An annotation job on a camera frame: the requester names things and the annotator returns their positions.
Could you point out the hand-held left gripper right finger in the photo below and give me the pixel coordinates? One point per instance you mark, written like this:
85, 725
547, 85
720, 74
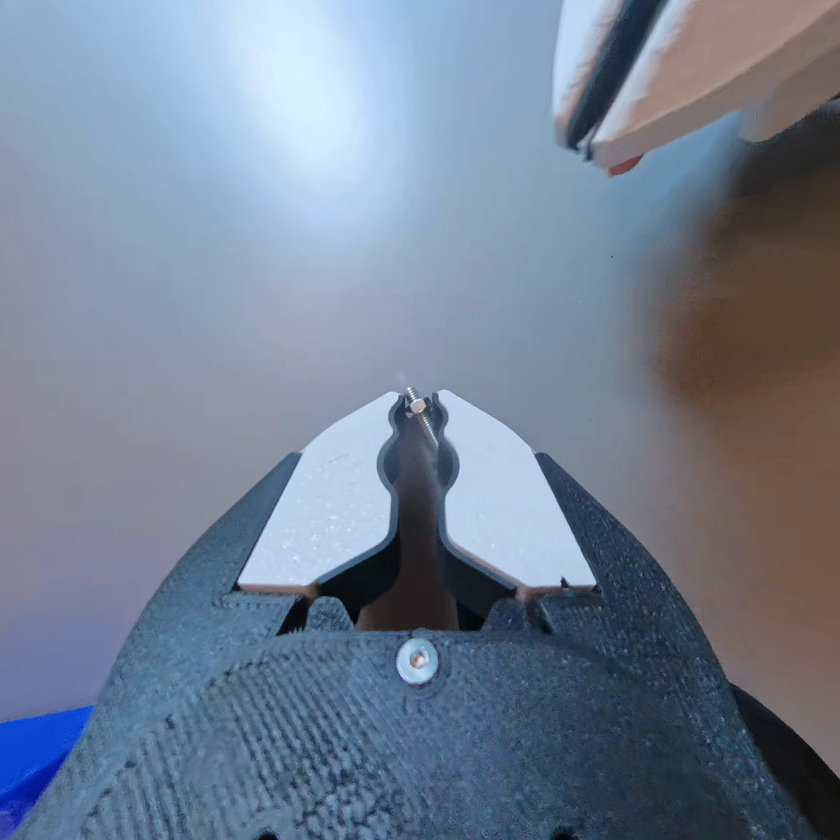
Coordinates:
515, 512

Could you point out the blue plastic bin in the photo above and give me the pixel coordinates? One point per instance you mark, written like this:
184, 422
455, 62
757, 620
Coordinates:
33, 755

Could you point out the thin steel screw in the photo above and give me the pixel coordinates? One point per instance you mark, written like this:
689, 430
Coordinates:
410, 393

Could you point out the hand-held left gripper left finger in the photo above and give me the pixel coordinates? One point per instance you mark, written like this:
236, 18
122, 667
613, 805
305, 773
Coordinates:
326, 512

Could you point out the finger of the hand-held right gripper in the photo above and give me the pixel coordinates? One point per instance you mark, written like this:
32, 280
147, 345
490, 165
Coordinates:
578, 66
709, 79

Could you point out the person's right hand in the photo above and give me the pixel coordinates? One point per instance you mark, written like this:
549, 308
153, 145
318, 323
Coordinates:
626, 166

